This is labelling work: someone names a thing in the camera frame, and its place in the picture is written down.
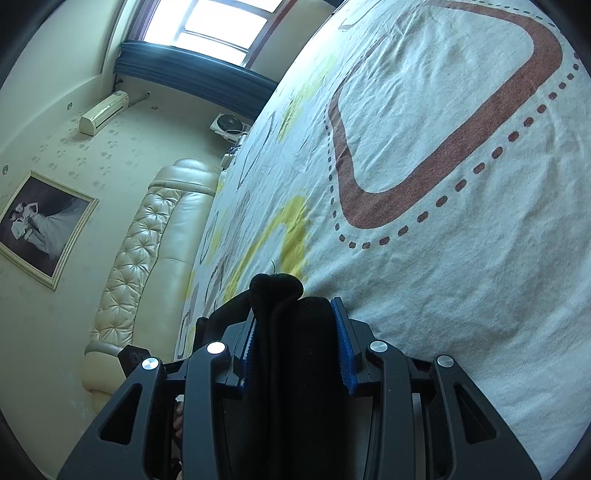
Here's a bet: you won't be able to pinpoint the black pants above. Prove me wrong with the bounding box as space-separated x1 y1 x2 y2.
232 274 355 479

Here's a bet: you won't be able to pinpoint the cream tufted leather headboard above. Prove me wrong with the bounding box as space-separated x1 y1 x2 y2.
81 159 221 411

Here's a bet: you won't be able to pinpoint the white desk fan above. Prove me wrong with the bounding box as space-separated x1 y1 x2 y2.
211 114 249 142

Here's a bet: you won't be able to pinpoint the framed wedding photo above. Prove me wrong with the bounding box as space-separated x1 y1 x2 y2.
1 171 99 291

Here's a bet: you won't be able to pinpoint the dark blue curtain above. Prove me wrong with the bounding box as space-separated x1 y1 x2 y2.
113 40 277 120

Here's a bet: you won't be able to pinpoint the patterned white bed sheet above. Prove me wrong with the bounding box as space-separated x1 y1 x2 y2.
182 1 590 479

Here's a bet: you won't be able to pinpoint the wall air conditioner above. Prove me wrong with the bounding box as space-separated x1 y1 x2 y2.
78 91 129 136

